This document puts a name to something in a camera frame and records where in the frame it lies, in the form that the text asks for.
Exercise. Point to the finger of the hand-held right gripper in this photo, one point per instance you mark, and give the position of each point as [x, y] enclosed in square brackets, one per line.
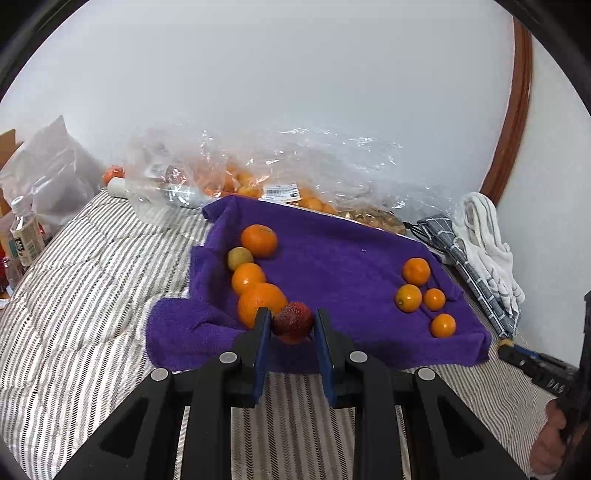
[528, 351]
[512, 359]

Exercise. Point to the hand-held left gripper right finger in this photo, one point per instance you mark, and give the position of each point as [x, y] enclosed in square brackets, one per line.
[325, 364]

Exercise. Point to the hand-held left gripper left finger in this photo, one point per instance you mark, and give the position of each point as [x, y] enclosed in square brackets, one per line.
[259, 364]

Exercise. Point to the red plum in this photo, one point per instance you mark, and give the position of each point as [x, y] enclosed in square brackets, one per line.
[292, 319]

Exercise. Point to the large orange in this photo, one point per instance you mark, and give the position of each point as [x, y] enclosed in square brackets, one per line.
[258, 302]
[259, 240]

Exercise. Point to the small orange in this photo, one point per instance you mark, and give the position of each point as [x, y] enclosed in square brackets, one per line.
[434, 299]
[248, 278]
[416, 271]
[443, 325]
[408, 297]

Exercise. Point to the person's right hand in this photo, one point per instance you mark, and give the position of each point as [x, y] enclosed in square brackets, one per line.
[547, 438]

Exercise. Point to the purple towel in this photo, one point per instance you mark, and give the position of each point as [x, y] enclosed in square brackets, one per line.
[332, 277]

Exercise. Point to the grey checked cloth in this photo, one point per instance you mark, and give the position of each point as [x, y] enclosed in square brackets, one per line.
[471, 272]

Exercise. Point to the white towel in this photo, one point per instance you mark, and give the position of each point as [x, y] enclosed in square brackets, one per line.
[489, 249]

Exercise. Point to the bag of brown snacks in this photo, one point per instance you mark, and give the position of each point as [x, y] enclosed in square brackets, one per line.
[374, 219]

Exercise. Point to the clear plastic bag of oranges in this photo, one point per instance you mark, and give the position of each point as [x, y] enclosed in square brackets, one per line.
[240, 180]

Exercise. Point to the crumpled clear plastic bag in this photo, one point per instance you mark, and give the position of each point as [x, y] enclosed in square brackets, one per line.
[147, 161]

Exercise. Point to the orange tangerine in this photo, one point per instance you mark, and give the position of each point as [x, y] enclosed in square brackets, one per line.
[112, 174]

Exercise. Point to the clear water bottle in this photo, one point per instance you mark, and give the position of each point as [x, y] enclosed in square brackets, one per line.
[25, 233]

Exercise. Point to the colourful packets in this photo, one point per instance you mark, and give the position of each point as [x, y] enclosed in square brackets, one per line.
[5, 277]

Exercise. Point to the large clear plastic bag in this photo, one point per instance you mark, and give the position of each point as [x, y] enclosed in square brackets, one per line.
[51, 175]

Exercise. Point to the brown wooden door frame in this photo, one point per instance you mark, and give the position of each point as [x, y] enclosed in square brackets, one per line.
[515, 115]

